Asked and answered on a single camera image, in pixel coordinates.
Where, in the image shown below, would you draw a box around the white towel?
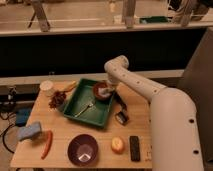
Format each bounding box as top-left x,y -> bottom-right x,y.
98,88 -> 111,99

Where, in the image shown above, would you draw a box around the red bowl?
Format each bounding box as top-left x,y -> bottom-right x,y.
92,82 -> 111,101

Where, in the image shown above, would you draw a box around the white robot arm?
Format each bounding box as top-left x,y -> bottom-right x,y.
104,55 -> 204,171

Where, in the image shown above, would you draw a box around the purple bowl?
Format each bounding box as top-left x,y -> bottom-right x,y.
67,134 -> 98,166

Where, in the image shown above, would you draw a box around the black wrist watch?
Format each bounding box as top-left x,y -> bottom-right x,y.
115,94 -> 129,125

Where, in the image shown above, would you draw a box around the green plastic tray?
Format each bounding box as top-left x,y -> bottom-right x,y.
63,78 -> 113,128

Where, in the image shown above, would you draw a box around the yellow banana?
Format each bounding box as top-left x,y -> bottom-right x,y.
62,81 -> 77,92

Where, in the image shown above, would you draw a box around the dark red grapes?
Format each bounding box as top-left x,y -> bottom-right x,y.
49,91 -> 66,109

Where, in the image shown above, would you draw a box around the orange apple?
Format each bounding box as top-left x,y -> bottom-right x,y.
111,137 -> 125,154

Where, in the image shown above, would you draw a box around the black remote control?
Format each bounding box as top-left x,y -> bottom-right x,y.
129,136 -> 140,162

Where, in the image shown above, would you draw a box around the white cup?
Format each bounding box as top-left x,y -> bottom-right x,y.
40,80 -> 54,97

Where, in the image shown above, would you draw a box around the red chili pepper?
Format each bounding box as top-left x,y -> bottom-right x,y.
41,130 -> 53,159

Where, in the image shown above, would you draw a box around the blue box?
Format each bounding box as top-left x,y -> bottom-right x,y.
15,108 -> 31,126

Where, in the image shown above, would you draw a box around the blue sponge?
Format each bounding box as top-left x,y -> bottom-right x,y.
17,122 -> 42,141

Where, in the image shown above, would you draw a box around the black cable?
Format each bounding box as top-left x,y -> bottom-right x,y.
1,123 -> 18,154

